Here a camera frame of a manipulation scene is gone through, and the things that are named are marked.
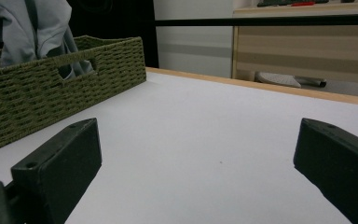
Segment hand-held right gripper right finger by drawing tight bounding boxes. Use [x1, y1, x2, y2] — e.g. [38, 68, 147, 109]
[293, 118, 358, 224]

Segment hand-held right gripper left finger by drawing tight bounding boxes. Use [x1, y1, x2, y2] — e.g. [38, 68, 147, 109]
[10, 117, 103, 224]

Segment green woven basket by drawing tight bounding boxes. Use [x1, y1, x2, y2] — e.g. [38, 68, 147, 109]
[0, 35, 147, 153]

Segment grey cloth garment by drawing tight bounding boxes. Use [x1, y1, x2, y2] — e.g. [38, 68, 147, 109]
[0, 0, 95, 79]

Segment white stand foot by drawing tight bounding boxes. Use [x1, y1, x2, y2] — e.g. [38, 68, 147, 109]
[255, 71, 328, 89]

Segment wooden cabinet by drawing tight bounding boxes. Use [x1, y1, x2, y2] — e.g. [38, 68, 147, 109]
[231, 1, 358, 84]

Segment black metal bar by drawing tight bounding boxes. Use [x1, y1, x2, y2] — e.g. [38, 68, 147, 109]
[154, 14, 358, 27]

